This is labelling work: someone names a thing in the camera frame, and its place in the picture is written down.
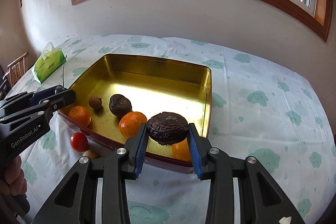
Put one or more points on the orange mandarin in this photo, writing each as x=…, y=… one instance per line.
x=132, y=127
x=79, y=116
x=181, y=152

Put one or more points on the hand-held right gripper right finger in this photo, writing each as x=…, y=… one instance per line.
x=194, y=153

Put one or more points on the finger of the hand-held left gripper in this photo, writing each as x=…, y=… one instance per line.
x=44, y=94
x=63, y=98

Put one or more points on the wrinkled dark passion fruit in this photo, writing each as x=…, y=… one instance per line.
x=120, y=105
x=167, y=130

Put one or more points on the green tissue pack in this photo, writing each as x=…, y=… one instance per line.
x=50, y=66

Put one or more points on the brown longan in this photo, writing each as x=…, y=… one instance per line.
x=95, y=102
x=90, y=154

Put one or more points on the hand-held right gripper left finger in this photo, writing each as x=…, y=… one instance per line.
x=139, y=153

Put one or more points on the dark chair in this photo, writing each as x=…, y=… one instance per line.
x=4, y=82

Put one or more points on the red and gold tin box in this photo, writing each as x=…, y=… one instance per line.
x=157, y=98

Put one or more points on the person's left hand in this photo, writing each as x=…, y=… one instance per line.
x=14, y=176

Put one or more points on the wooden chair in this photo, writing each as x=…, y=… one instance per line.
x=15, y=64

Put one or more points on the cloud print tablecloth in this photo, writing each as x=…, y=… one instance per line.
x=262, y=121

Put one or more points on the red tomato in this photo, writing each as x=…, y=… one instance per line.
x=79, y=141

